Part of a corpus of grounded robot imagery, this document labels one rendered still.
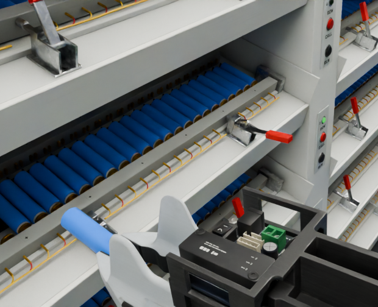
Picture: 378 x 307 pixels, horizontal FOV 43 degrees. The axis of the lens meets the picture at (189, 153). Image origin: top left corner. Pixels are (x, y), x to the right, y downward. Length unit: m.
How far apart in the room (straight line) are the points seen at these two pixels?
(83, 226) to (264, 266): 0.17
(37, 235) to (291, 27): 0.48
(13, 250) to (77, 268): 0.06
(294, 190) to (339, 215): 0.32
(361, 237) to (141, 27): 1.09
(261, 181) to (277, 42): 0.25
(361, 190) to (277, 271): 1.07
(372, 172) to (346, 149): 0.30
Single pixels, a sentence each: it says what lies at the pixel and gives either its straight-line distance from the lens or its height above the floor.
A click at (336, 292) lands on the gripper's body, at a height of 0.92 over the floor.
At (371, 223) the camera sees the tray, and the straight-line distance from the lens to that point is 1.51.
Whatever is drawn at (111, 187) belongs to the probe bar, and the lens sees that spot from 0.55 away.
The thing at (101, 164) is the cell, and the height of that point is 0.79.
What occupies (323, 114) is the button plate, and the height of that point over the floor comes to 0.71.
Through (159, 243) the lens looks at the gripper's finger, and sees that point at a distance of 0.34.
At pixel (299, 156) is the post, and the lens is 0.85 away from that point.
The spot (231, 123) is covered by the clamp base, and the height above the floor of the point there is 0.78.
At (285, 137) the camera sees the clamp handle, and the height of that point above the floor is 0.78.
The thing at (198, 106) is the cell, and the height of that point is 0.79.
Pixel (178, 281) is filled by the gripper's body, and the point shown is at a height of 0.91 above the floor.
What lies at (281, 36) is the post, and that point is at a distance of 0.78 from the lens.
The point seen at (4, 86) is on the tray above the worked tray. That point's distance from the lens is 0.41.
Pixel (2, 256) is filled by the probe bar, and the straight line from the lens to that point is 0.50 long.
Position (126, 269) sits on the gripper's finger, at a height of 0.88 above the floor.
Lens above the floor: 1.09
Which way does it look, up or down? 31 degrees down
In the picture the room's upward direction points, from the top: 6 degrees counter-clockwise
